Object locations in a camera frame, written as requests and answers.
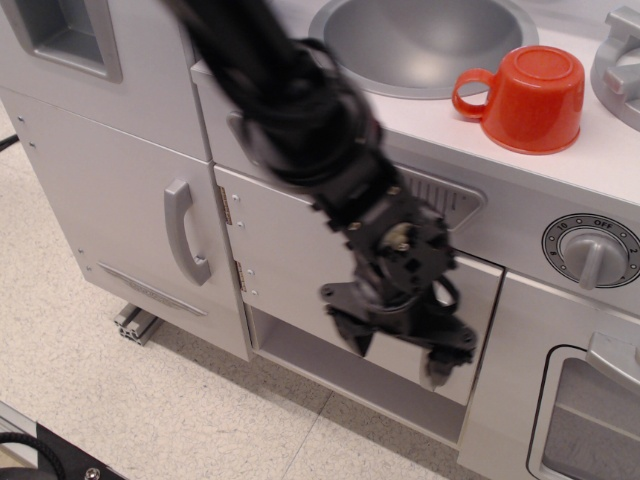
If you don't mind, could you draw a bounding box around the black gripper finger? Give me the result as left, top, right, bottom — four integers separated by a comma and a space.
425, 349, 454, 391
327, 307, 376, 358

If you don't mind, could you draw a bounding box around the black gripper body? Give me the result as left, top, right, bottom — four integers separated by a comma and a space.
319, 259, 479, 366

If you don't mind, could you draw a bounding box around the white cabinet door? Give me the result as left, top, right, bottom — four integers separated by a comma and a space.
214, 166, 503, 405

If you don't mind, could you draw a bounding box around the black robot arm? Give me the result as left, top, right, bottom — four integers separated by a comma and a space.
168, 1, 477, 387

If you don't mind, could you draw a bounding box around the silver vent grille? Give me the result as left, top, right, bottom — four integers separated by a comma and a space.
226, 111, 487, 232

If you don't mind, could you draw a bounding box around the oven door with window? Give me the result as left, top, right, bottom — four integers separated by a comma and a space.
526, 340, 639, 479

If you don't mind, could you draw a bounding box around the silver timer knob dial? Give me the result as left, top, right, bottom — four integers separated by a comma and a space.
541, 213, 639, 290

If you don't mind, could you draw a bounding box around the white toy kitchen unit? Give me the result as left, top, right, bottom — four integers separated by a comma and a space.
1, 1, 639, 479

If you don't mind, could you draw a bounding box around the silver fridge emblem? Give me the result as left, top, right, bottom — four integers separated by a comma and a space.
97, 262, 208, 317

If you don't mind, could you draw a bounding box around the orange plastic cup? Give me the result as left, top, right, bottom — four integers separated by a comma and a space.
452, 45, 586, 155

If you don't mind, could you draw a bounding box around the silver sink bowl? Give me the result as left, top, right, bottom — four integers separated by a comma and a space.
309, 0, 539, 100

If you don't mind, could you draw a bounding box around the white fridge door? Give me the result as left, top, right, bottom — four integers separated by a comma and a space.
1, 89, 252, 360

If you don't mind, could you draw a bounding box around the silver toy faucet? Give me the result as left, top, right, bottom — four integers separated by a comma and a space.
590, 6, 639, 131

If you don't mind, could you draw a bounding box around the silver oven handle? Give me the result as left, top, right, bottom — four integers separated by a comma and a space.
585, 333, 640, 395

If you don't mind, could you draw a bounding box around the aluminium extrusion rail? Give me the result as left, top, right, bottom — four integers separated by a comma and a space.
114, 304, 163, 346

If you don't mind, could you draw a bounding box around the silver fridge door handle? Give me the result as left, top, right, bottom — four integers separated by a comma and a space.
163, 178, 211, 286

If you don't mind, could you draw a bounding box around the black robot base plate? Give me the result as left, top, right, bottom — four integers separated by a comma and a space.
0, 422, 126, 480

